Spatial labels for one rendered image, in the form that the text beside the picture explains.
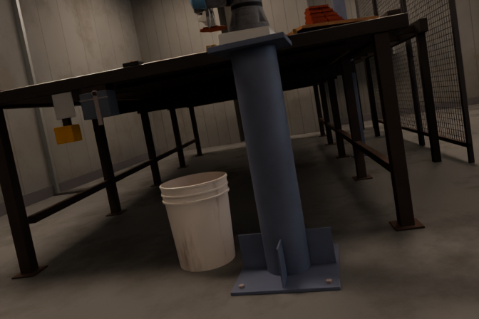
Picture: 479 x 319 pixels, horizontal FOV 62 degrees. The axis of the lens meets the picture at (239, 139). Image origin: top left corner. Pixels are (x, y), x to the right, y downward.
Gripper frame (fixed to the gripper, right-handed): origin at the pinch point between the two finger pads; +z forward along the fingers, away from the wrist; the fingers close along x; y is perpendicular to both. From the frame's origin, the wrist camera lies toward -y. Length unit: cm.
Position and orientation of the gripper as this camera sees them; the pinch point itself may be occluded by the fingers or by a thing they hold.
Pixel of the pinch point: (213, 28)
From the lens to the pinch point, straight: 205.8
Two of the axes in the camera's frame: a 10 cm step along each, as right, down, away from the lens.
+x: -2.0, 1.2, -9.7
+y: -9.6, 1.7, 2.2
